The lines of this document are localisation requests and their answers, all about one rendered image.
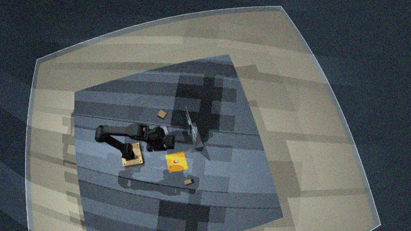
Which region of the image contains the orange flat square marking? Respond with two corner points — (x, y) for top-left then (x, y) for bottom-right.
(166, 152), (188, 173)

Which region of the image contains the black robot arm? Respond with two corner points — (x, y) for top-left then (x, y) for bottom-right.
(95, 123), (165, 161)

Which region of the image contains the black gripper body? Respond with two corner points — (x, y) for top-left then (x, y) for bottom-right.
(146, 135), (175, 152)

